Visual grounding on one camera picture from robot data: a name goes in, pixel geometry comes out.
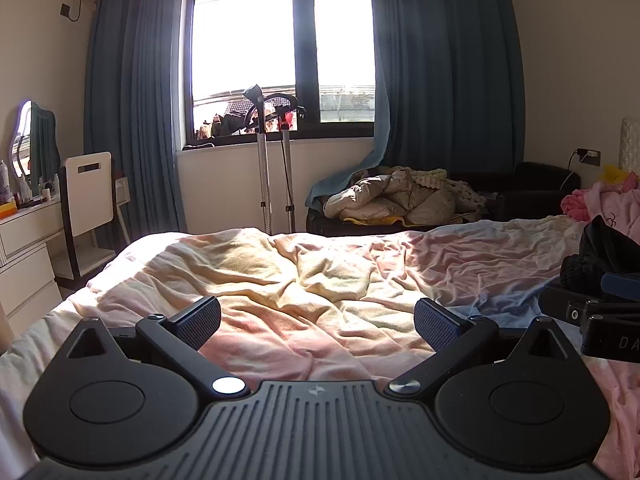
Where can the yellow plush toy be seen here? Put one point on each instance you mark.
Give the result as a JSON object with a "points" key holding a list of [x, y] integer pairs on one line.
{"points": [[614, 172]]}

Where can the blue curtain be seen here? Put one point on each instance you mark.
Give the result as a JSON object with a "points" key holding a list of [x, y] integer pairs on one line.
{"points": [[445, 75], [132, 95]]}

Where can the white dresser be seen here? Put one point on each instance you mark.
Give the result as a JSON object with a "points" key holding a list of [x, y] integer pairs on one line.
{"points": [[25, 260]]}

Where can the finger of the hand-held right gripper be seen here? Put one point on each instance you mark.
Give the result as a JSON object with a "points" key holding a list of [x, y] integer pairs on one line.
{"points": [[622, 284], [567, 305]]}

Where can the white chair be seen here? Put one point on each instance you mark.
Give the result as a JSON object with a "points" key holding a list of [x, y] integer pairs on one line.
{"points": [[87, 215]]}

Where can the pastel bed blanket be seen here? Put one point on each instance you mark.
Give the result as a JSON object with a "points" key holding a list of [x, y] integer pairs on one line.
{"points": [[320, 280]]}

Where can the dark framed window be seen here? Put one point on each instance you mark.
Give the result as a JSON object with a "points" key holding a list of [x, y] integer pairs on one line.
{"points": [[282, 55]]}

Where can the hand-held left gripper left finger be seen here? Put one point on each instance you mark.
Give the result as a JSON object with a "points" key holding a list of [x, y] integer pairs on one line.
{"points": [[200, 322]]}

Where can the black garment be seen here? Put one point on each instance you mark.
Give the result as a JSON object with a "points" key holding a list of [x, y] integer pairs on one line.
{"points": [[597, 252]]}

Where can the garment steamer stand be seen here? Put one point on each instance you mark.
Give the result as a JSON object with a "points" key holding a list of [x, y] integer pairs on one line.
{"points": [[272, 155]]}

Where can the wall socket with charger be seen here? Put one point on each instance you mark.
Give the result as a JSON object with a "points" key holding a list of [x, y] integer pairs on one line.
{"points": [[588, 155]]}

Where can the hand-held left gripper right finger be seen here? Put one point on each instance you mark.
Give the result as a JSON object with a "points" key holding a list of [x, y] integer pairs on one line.
{"points": [[435, 325]]}

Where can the wavy vanity mirror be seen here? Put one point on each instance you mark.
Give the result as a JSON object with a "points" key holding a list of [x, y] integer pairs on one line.
{"points": [[32, 140]]}

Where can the pink fleece robe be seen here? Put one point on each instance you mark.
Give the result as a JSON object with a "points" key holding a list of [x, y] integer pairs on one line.
{"points": [[607, 205]]}

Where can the white spray bottle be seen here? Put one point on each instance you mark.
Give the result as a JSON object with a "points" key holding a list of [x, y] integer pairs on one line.
{"points": [[4, 182]]}

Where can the black sofa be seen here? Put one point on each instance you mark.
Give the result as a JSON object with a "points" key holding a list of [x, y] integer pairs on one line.
{"points": [[530, 187]]}

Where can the beige quilt pile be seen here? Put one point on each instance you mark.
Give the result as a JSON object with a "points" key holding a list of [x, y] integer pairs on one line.
{"points": [[400, 200]]}

